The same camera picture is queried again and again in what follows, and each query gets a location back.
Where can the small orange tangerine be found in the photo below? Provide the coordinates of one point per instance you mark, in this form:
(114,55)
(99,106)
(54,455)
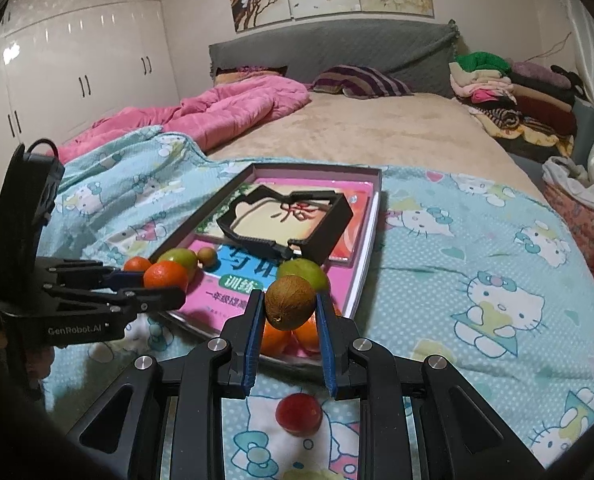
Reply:
(307,336)
(274,341)

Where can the striped purple pillow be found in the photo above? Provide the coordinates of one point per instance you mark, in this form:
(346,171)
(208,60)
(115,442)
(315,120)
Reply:
(359,82)

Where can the black plastic frame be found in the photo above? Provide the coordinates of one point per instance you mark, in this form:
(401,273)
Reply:
(318,223)

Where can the large orange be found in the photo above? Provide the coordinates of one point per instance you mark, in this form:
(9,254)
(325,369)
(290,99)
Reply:
(166,274)

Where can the red cherry tomato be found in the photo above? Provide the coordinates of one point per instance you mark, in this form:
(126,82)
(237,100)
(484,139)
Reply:
(299,414)

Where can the green fruit in box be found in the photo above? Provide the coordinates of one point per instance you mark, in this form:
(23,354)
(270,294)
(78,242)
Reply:
(306,269)

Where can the pile of folded clothes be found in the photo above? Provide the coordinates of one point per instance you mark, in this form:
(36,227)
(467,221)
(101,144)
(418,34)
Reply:
(532,111)

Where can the blue hello kitty blanket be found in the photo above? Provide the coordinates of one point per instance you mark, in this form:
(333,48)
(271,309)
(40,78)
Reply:
(501,291)

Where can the large green fruit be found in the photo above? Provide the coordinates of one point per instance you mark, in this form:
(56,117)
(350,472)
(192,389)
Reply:
(183,256)

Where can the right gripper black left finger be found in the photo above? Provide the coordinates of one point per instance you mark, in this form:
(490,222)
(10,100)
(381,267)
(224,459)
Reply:
(174,406)

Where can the beige bed sheet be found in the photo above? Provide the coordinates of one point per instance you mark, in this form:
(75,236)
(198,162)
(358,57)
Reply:
(424,130)

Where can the grey shallow cardboard box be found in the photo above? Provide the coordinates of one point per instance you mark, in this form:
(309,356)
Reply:
(272,244)

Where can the pink quilt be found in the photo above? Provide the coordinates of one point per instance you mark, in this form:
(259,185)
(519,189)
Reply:
(211,119)

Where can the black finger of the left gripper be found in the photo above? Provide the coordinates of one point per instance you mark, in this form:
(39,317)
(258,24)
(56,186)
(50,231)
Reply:
(66,308)
(85,274)

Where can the pink workbook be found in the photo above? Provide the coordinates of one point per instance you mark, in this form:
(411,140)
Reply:
(277,254)

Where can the small brown longan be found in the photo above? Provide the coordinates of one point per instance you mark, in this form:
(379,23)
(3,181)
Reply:
(207,256)

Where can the grey padded headboard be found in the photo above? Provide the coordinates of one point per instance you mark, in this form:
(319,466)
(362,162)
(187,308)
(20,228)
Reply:
(416,53)

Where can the brown green kiwi berry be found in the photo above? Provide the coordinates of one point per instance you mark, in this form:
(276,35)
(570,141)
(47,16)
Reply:
(289,302)

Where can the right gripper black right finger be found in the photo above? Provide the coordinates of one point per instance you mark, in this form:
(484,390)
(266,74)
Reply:
(416,417)

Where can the left hand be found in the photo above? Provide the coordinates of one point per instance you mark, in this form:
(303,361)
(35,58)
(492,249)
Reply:
(26,370)

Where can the white wardrobe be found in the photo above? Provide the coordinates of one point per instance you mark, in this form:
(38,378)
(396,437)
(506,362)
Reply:
(64,64)

